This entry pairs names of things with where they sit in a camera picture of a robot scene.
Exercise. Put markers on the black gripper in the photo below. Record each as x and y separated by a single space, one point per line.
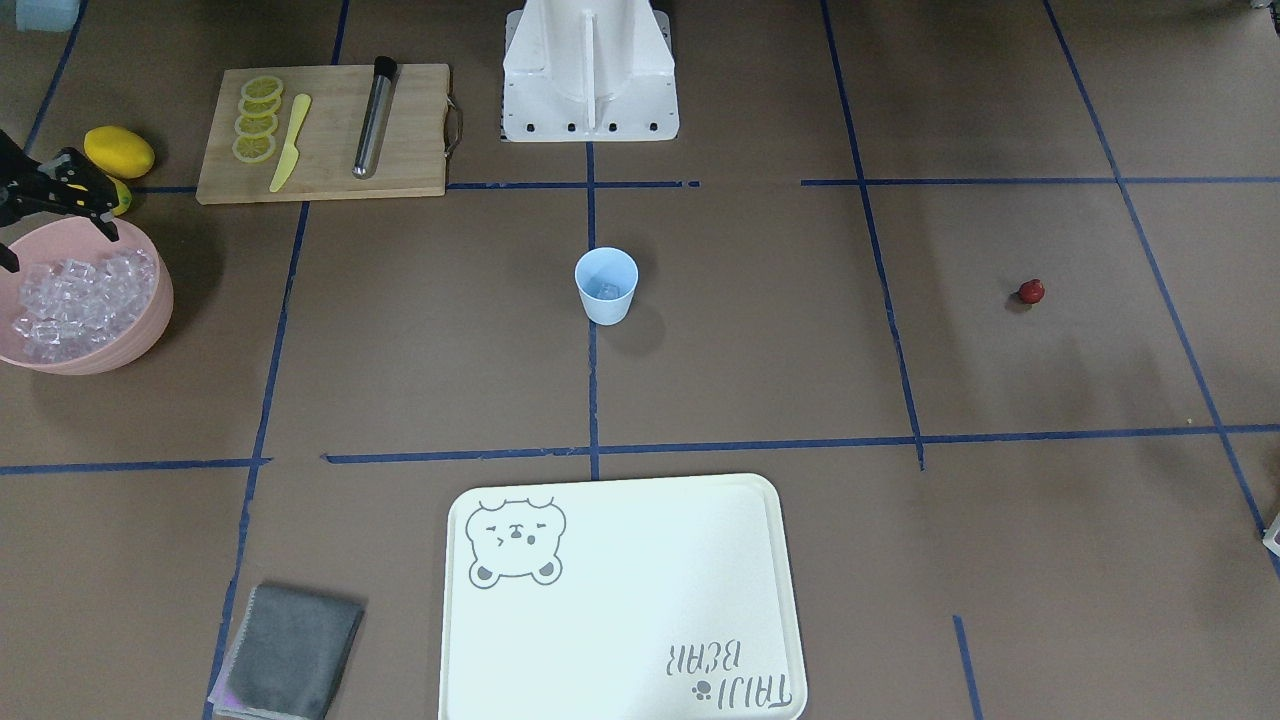
62 190

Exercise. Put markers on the clear ice cubes pile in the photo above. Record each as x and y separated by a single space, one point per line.
70 308

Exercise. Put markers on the light blue plastic cup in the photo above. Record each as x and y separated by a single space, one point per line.
606 279

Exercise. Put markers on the ice cubes in cup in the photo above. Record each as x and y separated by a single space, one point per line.
606 292

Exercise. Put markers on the pink bowl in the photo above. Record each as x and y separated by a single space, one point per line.
76 238

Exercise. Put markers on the whole yellow lemon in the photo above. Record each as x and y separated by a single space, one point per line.
119 152
124 197

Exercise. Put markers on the lemon slice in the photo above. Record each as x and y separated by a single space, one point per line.
254 149
262 89
259 108
256 127

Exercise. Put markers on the yellow plastic knife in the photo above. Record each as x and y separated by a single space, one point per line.
290 154

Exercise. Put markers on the steel muddler black tip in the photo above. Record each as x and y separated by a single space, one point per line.
384 73

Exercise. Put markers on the bamboo cutting board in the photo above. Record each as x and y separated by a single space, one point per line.
411 160

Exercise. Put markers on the grey folded cloth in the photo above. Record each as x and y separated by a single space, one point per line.
289 655

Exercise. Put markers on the cream bear serving tray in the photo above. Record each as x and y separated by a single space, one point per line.
653 598

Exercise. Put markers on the red strawberry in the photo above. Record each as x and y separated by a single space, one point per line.
1031 292

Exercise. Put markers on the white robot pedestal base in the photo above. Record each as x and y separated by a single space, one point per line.
588 71

